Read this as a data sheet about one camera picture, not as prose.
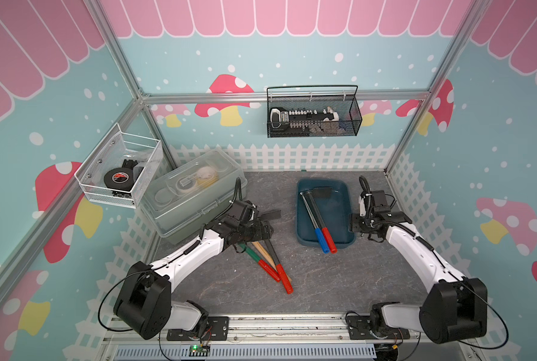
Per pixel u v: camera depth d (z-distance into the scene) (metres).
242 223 0.69
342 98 0.90
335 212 1.03
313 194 1.06
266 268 0.85
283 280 0.82
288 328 0.76
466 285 0.41
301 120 0.87
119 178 0.71
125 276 0.40
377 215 0.61
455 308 0.41
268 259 0.88
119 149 0.81
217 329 0.74
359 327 0.74
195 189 0.89
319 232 0.88
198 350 0.73
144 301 0.42
